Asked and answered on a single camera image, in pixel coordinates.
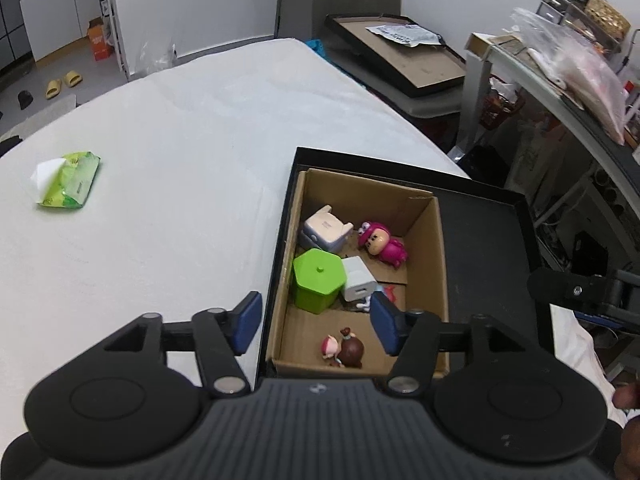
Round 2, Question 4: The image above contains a beige paper bag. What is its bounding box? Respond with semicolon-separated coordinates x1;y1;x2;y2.
504;119;567;207

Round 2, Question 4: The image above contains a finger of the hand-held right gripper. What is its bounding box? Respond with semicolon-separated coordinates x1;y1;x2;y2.
573;308;640;334
526;267;617;307

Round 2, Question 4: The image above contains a pink-capped small figurine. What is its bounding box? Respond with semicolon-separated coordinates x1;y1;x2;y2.
320;334;344;361

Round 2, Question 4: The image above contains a white plastic mail package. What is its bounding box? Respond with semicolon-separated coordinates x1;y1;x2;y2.
365;22;445;48

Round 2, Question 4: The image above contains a crumpled clear plastic bag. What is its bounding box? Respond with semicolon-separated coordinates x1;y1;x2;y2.
134;41;179;74

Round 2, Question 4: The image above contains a white charger cube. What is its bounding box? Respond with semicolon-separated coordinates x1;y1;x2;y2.
341;254;379;303

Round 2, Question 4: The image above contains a brown cardboard box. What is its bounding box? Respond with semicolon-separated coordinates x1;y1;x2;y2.
265;167;451;380

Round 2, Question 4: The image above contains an orange plastic basket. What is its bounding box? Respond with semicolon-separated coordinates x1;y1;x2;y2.
479;89;527;132

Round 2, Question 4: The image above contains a black shallow tray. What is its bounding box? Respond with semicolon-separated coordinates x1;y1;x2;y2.
255;146;556;391

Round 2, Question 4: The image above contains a pink bear figurine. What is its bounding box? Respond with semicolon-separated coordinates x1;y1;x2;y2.
357;219;409;266

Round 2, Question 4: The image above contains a small red white figurine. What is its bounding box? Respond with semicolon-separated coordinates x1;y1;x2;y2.
357;283;401;312

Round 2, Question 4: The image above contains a green hexagonal container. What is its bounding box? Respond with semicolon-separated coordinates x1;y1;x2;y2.
291;248;348;314

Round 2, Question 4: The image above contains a wicker basket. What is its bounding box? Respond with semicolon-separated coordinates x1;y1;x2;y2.
584;0;632;39

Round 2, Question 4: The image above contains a black spray bottle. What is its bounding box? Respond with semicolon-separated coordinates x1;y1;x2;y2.
97;0;114;47

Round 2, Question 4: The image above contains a small grey drawer unit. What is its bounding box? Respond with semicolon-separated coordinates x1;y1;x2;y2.
537;0;592;24

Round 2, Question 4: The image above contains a black box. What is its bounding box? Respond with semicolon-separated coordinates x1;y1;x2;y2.
569;229;609;277

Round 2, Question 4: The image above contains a white lavender toy chair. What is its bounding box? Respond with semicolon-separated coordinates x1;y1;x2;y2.
299;204;354;254

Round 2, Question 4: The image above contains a clear pink plastic bag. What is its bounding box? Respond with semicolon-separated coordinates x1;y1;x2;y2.
509;6;629;147

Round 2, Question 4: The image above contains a grey metal desk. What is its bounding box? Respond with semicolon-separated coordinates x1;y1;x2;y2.
461;31;640;283

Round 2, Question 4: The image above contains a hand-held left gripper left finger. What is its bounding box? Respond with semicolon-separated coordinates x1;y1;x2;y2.
102;290;264;399

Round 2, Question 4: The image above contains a white cabinet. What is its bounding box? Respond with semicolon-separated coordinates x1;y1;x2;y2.
19;0;109;62

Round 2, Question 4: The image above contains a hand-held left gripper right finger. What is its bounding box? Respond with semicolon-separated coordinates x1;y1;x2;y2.
370;290;532;396

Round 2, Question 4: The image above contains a brown-haired small figurine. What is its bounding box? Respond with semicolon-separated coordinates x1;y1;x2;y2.
338;327;366;369

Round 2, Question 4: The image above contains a black bag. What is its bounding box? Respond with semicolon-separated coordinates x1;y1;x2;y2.
456;144;512;189

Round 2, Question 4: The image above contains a green tissue pack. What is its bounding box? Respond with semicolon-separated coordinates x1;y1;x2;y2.
30;150;101;211

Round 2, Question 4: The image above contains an orange cardboard box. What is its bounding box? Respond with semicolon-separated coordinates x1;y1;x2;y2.
87;17;116;62

